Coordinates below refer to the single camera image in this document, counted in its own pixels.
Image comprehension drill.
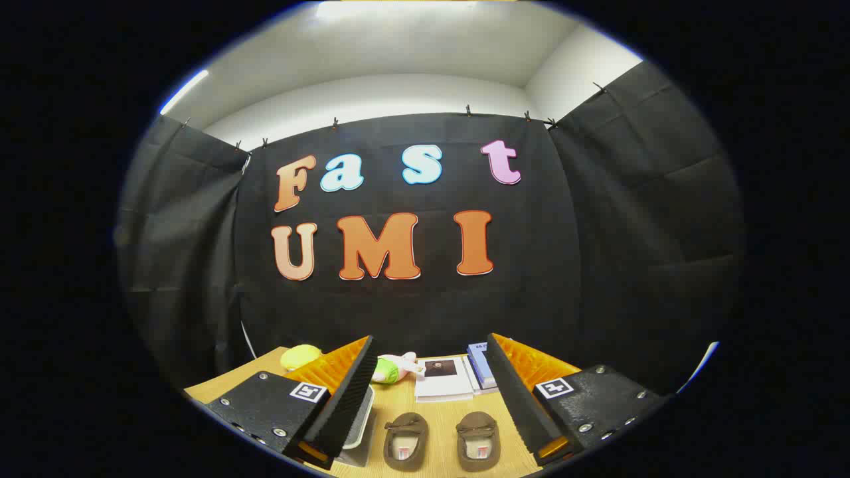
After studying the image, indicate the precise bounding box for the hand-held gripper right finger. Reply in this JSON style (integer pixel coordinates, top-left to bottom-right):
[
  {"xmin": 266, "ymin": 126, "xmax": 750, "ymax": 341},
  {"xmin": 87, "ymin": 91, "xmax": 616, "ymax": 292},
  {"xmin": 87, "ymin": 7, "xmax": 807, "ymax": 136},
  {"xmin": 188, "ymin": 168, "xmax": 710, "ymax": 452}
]
[{"xmin": 487, "ymin": 333, "xmax": 671, "ymax": 467}]

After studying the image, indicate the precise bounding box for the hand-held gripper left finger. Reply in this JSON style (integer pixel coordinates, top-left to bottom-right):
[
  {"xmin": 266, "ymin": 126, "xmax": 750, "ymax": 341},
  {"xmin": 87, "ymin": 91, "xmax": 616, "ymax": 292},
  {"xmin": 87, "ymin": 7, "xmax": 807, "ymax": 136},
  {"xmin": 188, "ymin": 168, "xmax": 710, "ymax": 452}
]
[{"xmin": 203, "ymin": 335, "xmax": 378, "ymax": 471}]

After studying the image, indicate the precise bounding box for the grey fabric storage box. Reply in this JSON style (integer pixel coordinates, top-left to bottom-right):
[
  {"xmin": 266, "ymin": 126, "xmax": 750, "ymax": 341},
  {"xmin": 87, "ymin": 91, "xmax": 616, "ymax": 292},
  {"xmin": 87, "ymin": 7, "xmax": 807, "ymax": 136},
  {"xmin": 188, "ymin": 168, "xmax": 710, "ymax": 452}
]
[{"xmin": 332, "ymin": 384, "xmax": 378, "ymax": 468}]

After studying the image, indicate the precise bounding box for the brown shoe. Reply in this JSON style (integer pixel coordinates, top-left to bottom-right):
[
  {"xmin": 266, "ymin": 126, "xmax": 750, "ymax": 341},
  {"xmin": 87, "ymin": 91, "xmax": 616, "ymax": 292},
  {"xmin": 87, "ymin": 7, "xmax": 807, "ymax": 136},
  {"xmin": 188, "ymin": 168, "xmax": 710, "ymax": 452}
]
[
  {"xmin": 383, "ymin": 412, "xmax": 429, "ymax": 472},
  {"xmin": 456, "ymin": 411, "xmax": 501, "ymax": 472}
]

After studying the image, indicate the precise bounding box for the pink plush toy green shirt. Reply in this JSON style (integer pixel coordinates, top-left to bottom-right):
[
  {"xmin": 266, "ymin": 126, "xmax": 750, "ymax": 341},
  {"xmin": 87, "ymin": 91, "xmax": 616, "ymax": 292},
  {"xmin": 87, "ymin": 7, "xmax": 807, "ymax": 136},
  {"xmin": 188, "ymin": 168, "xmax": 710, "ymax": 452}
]
[{"xmin": 372, "ymin": 352, "xmax": 426, "ymax": 384}]

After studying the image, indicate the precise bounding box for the blue book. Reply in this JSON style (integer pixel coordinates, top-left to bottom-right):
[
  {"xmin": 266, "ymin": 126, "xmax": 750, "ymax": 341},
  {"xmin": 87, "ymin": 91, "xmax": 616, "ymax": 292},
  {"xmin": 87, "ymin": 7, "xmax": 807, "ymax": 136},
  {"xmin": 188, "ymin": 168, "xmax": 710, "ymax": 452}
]
[{"xmin": 467, "ymin": 343, "xmax": 497, "ymax": 390}]

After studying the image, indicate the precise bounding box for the yellow plush ball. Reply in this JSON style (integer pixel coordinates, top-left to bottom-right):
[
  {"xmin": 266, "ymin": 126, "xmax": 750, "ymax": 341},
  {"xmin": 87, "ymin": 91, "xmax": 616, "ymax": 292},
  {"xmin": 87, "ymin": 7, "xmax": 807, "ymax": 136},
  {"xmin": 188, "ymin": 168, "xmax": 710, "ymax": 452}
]
[{"xmin": 280, "ymin": 344, "xmax": 324, "ymax": 371}]

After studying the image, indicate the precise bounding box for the white book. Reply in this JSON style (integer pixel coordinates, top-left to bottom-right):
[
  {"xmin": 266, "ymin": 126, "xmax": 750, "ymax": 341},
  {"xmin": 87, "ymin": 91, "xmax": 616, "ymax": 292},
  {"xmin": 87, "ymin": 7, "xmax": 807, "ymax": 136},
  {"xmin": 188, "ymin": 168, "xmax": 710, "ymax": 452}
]
[{"xmin": 414, "ymin": 357, "xmax": 473, "ymax": 403}]

